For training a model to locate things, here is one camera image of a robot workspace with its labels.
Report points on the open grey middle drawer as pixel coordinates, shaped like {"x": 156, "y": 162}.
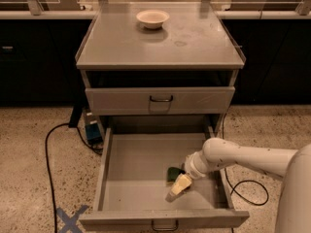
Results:
{"x": 132, "y": 187}

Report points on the grey drawer cabinet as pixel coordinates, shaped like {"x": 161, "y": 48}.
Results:
{"x": 191, "y": 49}

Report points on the white ceramic bowl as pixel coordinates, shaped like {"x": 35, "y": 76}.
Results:
{"x": 152, "y": 19}

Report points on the dark lab bench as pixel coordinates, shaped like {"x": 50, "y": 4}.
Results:
{"x": 37, "y": 62}

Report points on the green yellow sponge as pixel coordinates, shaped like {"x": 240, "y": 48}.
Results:
{"x": 172, "y": 174}

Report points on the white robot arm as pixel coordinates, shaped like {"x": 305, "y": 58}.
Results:
{"x": 292, "y": 167}

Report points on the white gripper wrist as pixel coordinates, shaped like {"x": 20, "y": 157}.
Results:
{"x": 191, "y": 169}

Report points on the closed grey top drawer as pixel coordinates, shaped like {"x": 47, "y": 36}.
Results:
{"x": 159, "y": 101}

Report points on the blue tape cross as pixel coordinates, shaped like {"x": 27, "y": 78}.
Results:
{"x": 70, "y": 222}

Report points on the blue power box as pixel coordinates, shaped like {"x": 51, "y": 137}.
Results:
{"x": 93, "y": 134}

